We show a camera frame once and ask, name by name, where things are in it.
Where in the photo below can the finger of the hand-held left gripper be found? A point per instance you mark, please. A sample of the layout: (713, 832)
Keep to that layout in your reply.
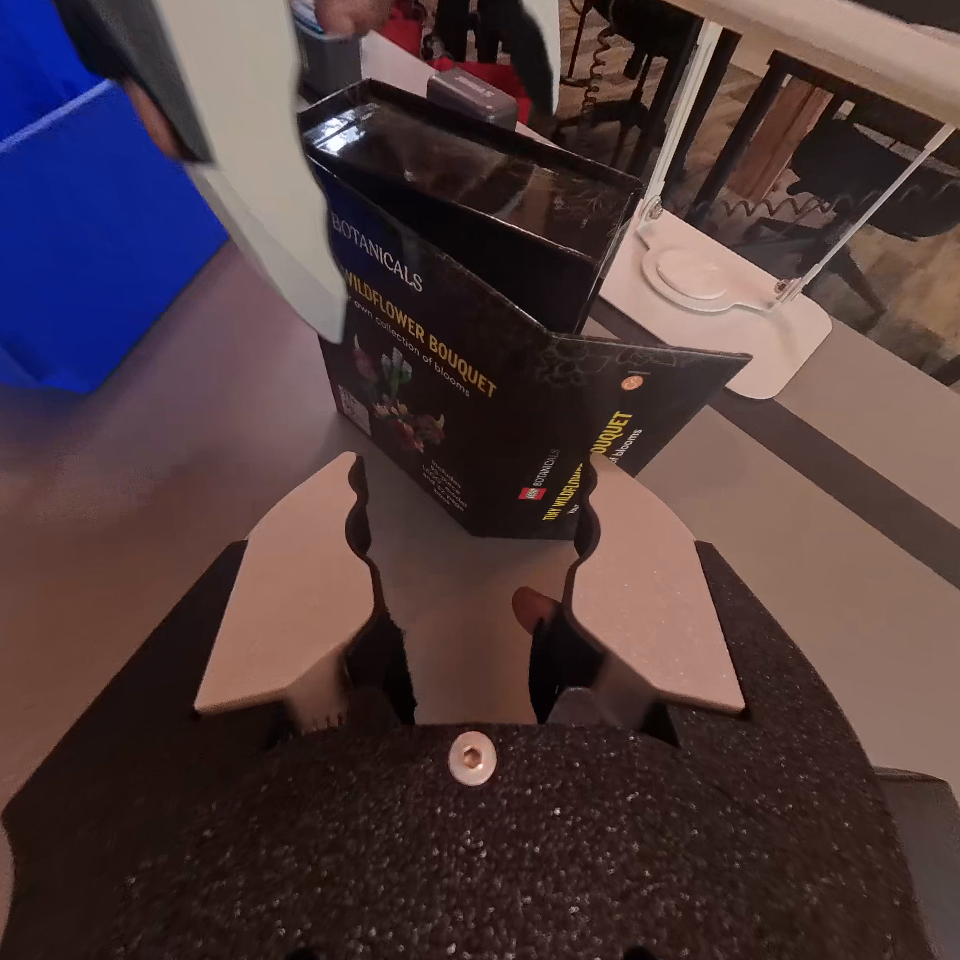
(248, 135)
(533, 38)

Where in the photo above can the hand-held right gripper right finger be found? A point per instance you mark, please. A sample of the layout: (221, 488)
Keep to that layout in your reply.
(660, 615)

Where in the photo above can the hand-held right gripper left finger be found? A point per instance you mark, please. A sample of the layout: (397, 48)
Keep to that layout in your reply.
(285, 615)

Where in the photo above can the blue plastic bin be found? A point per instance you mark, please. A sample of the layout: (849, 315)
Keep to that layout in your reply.
(105, 225)

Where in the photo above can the black glossy cardboard box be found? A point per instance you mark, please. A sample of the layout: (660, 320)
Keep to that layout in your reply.
(450, 375)

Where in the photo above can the grey desk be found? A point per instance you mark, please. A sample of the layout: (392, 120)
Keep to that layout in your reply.
(840, 525)

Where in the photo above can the person's left hand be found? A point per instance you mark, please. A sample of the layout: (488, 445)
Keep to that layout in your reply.
(357, 15)

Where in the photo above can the dark charger block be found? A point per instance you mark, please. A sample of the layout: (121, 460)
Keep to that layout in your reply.
(327, 68)

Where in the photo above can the black board on white stand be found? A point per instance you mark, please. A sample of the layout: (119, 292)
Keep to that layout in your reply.
(735, 315)

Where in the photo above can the black office chair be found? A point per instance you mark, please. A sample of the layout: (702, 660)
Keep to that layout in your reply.
(885, 173)

